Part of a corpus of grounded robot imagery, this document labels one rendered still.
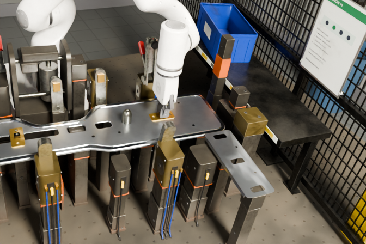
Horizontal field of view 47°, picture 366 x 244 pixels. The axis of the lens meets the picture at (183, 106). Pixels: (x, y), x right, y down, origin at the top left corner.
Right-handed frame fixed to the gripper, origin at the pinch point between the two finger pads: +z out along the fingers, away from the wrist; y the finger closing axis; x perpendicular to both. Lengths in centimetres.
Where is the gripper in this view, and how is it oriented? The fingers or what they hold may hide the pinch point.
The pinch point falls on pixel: (162, 109)
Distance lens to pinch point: 143.7
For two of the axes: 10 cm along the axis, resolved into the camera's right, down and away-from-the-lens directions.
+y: 4.0, 5.9, -7.0
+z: -1.5, 8.0, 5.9
